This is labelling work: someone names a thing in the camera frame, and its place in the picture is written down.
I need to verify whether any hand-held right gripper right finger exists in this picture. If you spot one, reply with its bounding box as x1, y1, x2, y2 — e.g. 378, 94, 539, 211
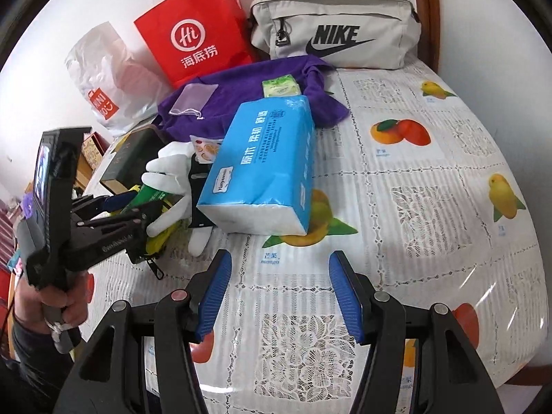
328, 251, 505, 414

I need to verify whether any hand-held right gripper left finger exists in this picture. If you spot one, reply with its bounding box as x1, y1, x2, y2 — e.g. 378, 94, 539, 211
52, 249, 234, 414

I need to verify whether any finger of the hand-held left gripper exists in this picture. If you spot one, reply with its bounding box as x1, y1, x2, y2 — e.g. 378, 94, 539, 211
77, 202, 164, 230
71, 190, 139, 217

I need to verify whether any white tissue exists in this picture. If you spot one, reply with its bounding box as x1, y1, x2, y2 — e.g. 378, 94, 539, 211
142, 141, 196, 238

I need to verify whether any black watch strap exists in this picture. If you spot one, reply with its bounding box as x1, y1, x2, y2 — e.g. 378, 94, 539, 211
190, 157, 215, 229

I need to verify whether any person's left forearm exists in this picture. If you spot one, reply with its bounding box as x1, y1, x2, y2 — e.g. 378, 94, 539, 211
0, 314, 75, 414

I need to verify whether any person's left hand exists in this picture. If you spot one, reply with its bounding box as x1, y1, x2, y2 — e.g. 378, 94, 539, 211
16, 273, 90, 333

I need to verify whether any dark green gold box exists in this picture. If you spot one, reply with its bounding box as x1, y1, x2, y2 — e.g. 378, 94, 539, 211
99, 125, 167, 195

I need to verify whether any patterned cardboard box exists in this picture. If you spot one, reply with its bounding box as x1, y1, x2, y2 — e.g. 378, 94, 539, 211
75, 134, 107, 190

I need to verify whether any small fruit print packet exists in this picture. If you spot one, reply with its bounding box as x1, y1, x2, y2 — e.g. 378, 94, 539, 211
190, 136, 225, 165

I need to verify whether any fruit print tablecloth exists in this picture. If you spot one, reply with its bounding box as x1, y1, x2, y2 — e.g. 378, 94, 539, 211
73, 58, 542, 414

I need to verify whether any sheer organza pouch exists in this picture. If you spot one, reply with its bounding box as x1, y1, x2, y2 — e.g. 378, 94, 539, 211
169, 84, 215, 120

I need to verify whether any white plastic shopping bag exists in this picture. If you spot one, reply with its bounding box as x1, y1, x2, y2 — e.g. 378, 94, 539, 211
65, 21, 174, 137

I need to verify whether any blue tissue pack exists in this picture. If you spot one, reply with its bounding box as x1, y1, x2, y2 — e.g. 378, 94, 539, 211
196, 95, 317, 236

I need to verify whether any purple cloth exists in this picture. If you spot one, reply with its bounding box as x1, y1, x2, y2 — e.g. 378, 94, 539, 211
156, 56, 351, 147

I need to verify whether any red paper bag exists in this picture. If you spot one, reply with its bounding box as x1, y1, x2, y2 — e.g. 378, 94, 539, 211
134, 0, 260, 89

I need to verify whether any green tissue packet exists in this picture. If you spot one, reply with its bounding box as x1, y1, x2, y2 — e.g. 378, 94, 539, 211
262, 75, 302, 98

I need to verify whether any grey waist bag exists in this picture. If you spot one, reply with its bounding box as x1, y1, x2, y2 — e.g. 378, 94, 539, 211
249, 0, 422, 71

